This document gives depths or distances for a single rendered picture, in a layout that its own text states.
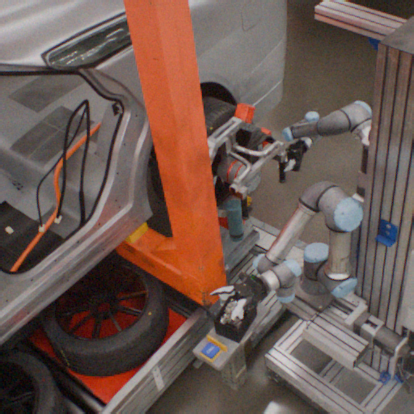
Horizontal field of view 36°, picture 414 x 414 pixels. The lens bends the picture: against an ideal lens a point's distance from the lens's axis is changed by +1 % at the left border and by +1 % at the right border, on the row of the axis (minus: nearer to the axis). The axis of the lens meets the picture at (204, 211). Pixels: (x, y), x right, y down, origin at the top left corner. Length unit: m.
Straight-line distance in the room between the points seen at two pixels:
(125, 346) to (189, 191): 0.97
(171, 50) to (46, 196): 1.58
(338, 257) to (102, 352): 1.31
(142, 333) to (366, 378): 1.14
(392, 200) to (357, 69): 3.34
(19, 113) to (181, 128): 1.67
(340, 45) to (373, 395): 3.62
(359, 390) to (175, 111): 1.73
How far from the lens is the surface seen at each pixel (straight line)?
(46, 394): 3.23
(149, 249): 3.39
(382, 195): 2.57
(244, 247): 4.01
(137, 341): 3.29
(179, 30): 2.31
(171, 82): 2.35
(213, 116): 3.34
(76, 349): 3.32
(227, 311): 3.20
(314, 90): 5.54
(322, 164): 4.80
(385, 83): 2.26
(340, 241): 2.54
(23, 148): 3.72
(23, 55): 2.71
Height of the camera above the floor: 3.15
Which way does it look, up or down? 44 degrees down
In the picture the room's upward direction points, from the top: 9 degrees counter-clockwise
